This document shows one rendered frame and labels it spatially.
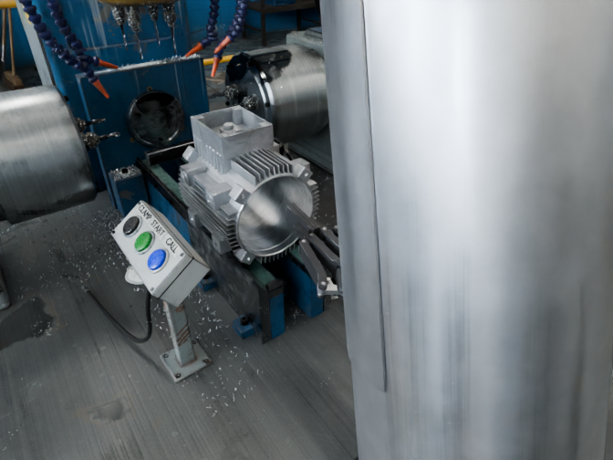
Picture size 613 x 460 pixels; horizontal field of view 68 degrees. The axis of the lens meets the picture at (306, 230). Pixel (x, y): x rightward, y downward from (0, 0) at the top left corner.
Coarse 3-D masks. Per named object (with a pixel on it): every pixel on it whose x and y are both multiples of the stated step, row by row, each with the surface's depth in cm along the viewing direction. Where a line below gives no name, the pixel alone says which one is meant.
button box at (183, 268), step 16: (144, 208) 68; (144, 224) 67; (160, 224) 65; (128, 240) 67; (160, 240) 63; (176, 240) 62; (128, 256) 65; (144, 256) 63; (176, 256) 60; (192, 256) 60; (144, 272) 61; (160, 272) 60; (176, 272) 59; (192, 272) 61; (160, 288) 59; (176, 288) 61; (192, 288) 62; (176, 304) 62
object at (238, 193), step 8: (184, 152) 85; (192, 152) 84; (192, 160) 84; (296, 168) 78; (304, 168) 78; (304, 176) 78; (232, 192) 73; (240, 192) 72; (248, 192) 73; (240, 200) 72; (240, 256) 79; (248, 256) 79; (248, 264) 80
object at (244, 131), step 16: (208, 112) 84; (224, 112) 86; (240, 112) 86; (192, 128) 83; (208, 128) 78; (224, 128) 82; (240, 128) 80; (256, 128) 78; (272, 128) 79; (208, 144) 80; (224, 144) 75; (240, 144) 77; (256, 144) 79; (272, 144) 81; (208, 160) 82; (224, 160) 77
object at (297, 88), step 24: (264, 48) 115; (288, 48) 116; (240, 72) 115; (264, 72) 108; (288, 72) 111; (312, 72) 114; (216, 96) 117; (240, 96) 119; (264, 96) 110; (288, 96) 110; (312, 96) 114; (288, 120) 113; (312, 120) 118
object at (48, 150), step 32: (0, 96) 85; (32, 96) 86; (64, 96) 90; (0, 128) 81; (32, 128) 83; (64, 128) 86; (0, 160) 81; (32, 160) 83; (64, 160) 86; (0, 192) 82; (32, 192) 85; (64, 192) 89; (96, 192) 95
